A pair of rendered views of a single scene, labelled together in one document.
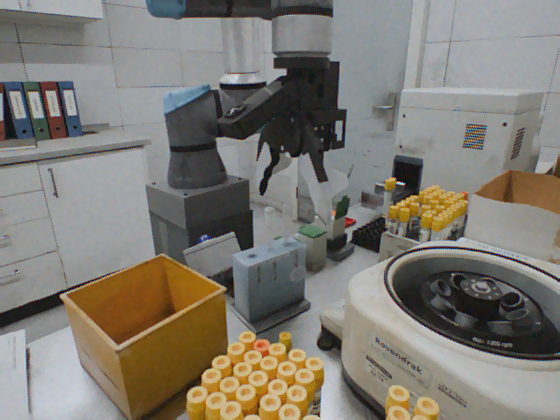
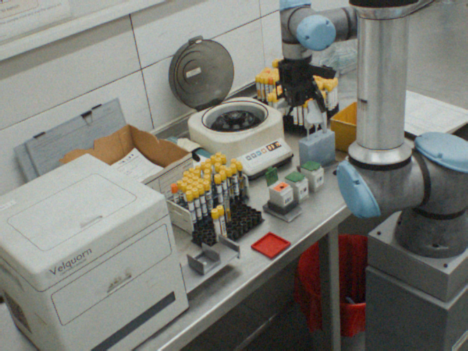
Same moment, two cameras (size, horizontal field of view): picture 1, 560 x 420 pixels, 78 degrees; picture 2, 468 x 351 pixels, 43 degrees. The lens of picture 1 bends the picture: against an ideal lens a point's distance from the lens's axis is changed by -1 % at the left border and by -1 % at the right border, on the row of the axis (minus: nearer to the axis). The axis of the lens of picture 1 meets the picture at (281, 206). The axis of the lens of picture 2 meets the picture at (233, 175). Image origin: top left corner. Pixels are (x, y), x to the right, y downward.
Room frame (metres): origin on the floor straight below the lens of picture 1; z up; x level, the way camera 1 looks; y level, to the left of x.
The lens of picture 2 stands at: (1.88, -0.10, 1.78)
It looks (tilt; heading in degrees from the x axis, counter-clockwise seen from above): 32 degrees down; 185
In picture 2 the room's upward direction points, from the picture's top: 8 degrees counter-clockwise
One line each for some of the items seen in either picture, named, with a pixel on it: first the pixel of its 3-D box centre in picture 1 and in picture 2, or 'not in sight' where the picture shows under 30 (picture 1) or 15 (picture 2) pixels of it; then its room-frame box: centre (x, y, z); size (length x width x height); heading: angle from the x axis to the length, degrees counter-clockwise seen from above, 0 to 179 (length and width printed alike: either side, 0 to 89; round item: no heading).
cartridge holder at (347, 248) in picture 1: (328, 241); (282, 205); (0.65, -0.10, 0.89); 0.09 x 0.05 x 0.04; 46
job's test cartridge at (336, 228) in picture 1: (329, 228); (281, 196); (0.65, -0.10, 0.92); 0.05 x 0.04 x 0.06; 46
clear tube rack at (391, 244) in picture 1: (430, 240); (208, 198); (0.61, -0.29, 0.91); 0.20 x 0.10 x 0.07; 135
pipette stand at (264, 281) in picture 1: (270, 280); (317, 152); (0.45, 0.02, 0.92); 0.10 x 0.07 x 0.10; 127
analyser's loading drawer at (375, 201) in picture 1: (393, 191); (196, 267); (0.89, -0.30, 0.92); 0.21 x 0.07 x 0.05; 135
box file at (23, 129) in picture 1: (15, 111); not in sight; (1.99, 1.47, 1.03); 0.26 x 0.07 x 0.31; 45
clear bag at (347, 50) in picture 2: not in sight; (341, 47); (-0.27, 0.19, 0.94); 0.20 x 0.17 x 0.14; 118
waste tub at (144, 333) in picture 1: (150, 327); (361, 129); (0.34, 0.16, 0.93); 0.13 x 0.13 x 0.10; 50
